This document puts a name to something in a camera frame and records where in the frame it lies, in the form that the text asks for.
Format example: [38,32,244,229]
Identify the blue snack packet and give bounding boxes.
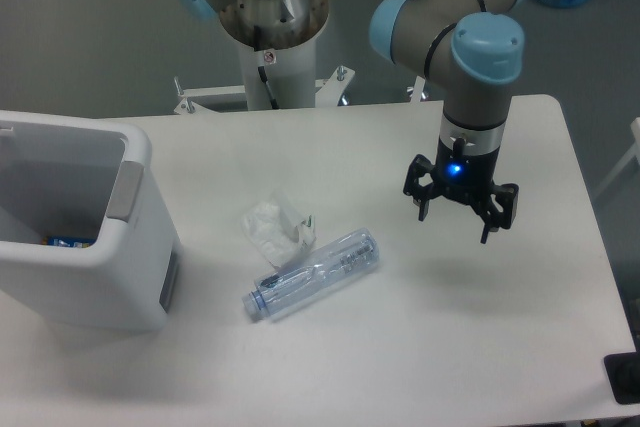
[42,236,95,248]

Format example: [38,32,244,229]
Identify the clear plastic bottle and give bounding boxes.
[242,228,380,321]

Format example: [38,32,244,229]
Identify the black device at table edge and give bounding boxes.
[604,352,639,405]

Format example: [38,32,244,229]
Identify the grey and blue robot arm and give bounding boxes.
[180,0,525,233]

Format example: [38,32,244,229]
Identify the white trash can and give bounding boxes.
[1,111,181,331]

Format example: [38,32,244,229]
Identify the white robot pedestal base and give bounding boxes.
[174,0,356,114]

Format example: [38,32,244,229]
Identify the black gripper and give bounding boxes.
[403,140,519,244]

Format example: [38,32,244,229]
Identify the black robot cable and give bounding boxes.
[252,25,280,111]

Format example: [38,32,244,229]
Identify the white furniture frame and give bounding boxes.
[592,117,639,203]

